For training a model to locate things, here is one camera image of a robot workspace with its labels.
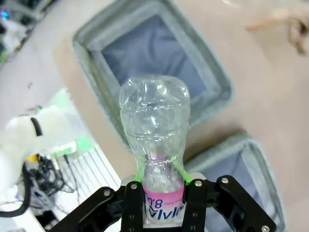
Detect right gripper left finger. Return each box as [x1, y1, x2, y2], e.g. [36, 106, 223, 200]
[47, 169, 147, 232]

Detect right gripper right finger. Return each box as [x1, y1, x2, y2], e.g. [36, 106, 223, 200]
[180, 169, 277, 232]

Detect clear bottle pink label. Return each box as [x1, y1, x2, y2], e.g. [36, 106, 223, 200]
[119, 74, 191, 224]

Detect person's right hand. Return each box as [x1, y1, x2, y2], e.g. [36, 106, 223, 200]
[245, 6, 309, 56]

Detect grey fabric basket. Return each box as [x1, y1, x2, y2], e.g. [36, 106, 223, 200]
[71, 0, 234, 152]
[184, 131, 289, 232]

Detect ribbed aluminium base plate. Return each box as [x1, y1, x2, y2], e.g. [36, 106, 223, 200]
[54, 142, 123, 232]

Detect tangled black cables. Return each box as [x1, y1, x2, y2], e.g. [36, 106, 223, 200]
[21, 154, 78, 211]

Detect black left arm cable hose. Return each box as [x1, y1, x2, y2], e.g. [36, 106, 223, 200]
[0, 166, 33, 219]

